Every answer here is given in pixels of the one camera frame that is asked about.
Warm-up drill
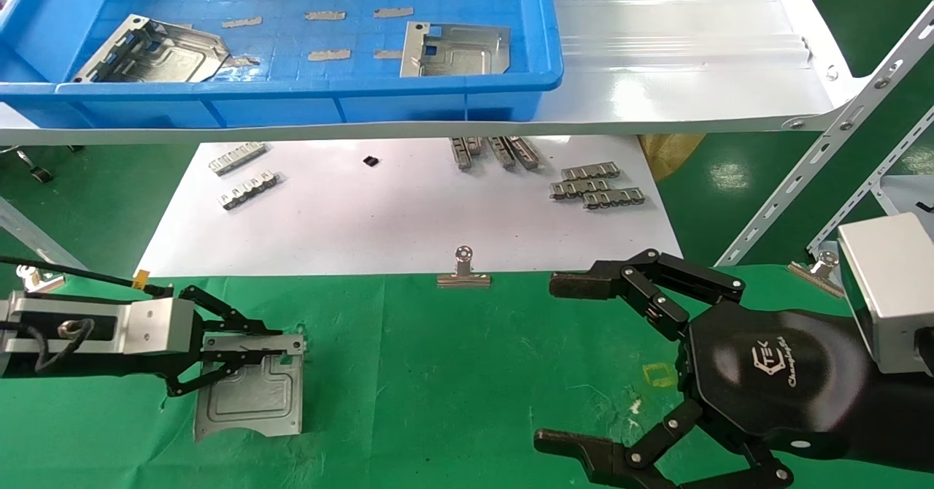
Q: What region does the yellow brown bag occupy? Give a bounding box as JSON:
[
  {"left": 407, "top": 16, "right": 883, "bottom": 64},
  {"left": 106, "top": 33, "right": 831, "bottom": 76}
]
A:
[{"left": 637, "top": 134, "right": 706, "bottom": 182}]

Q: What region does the green cloth mat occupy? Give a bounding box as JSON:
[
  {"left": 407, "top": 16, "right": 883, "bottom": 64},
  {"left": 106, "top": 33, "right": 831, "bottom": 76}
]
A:
[{"left": 0, "top": 264, "right": 934, "bottom": 489}]

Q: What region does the grey metal frame bar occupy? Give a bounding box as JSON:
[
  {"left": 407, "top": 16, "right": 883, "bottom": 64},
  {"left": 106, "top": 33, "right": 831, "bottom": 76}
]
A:
[{"left": 0, "top": 197, "right": 90, "bottom": 272}]

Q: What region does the stamped metal plate with clips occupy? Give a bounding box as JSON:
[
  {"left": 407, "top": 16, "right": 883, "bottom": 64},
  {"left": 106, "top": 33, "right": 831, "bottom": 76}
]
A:
[{"left": 71, "top": 15, "right": 231, "bottom": 84}]

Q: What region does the black caster wheel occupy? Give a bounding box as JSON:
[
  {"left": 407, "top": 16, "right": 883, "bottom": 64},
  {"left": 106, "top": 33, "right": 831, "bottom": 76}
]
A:
[{"left": 15, "top": 150, "right": 54, "bottom": 184}]

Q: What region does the white slotted angle rail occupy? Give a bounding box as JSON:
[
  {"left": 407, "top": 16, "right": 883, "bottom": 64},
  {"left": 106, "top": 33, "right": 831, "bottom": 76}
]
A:
[
  {"left": 806, "top": 106, "right": 934, "bottom": 256},
  {"left": 714, "top": 18, "right": 934, "bottom": 268}
]

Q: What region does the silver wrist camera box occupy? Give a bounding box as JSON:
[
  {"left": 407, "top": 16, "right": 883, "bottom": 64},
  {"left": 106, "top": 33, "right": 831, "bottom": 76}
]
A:
[
  {"left": 837, "top": 212, "right": 934, "bottom": 375},
  {"left": 0, "top": 290, "right": 199, "bottom": 359}
]

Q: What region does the white panel with black item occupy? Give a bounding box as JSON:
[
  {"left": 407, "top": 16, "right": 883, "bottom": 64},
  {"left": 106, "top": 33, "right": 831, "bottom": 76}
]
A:
[{"left": 871, "top": 174, "right": 934, "bottom": 221}]

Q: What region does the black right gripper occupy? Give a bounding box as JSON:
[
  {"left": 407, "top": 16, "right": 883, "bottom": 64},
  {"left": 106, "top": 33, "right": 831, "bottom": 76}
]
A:
[{"left": 533, "top": 249, "right": 875, "bottom": 489}]

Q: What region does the blue plastic bin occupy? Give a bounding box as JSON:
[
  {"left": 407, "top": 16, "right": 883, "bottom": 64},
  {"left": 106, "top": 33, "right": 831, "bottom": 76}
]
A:
[{"left": 0, "top": 0, "right": 564, "bottom": 131}]

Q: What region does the white board sheet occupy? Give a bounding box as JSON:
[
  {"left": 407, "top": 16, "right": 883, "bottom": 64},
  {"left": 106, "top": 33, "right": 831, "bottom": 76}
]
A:
[{"left": 134, "top": 136, "right": 684, "bottom": 278}]

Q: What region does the stamped metal plate with flange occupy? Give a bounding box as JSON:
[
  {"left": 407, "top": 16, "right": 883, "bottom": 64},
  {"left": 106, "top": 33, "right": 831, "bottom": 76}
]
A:
[{"left": 193, "top": 334, "right": 306, "bottom": 442}]

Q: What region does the white sloped shelf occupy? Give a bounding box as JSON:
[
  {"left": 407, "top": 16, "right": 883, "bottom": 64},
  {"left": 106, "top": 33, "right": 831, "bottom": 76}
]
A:
[{"left": 0, "top": 0, "right": 869, "bottom": 147}]

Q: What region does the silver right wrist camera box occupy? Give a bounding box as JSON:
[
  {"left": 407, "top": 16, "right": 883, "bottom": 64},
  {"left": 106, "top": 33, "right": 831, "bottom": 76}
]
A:
[{"left": 837, "top": 212, "right": 934, "bottom": 375}]

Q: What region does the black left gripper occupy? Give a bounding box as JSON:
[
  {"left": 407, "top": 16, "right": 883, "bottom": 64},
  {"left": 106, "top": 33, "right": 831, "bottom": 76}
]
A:
[{"left": 0, "top": 285, "right": 285, "bottom": 398}]

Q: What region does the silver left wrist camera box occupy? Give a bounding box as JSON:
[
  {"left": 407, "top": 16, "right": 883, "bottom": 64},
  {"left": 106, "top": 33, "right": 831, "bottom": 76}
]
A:
[{"left": 0, "top": 290, "right": 199, "bottom": 359}]

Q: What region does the black cable with yellow tag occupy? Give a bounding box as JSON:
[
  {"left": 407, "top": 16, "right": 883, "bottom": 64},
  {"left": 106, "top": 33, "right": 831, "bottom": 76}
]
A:
[{"left": 0, "top": 255, "right": 176, "bottom": 300}]

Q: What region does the flat stamped metal plate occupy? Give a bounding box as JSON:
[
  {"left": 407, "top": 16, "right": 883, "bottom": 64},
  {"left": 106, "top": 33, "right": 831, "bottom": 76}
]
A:
[{"left": 400, "top": 22, "right": 511, "bottom": 78}]

